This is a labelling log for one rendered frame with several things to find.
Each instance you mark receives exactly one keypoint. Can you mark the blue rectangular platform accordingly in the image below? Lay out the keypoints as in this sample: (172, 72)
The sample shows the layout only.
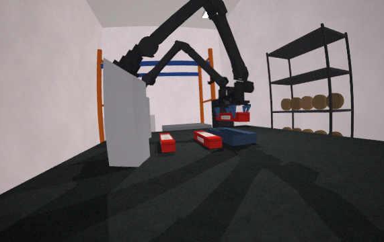
(239, 139)

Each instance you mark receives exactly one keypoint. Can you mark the red box with white label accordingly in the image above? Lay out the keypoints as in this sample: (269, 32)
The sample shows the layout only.
(207, 139)
(239, 117)
(168, 143)

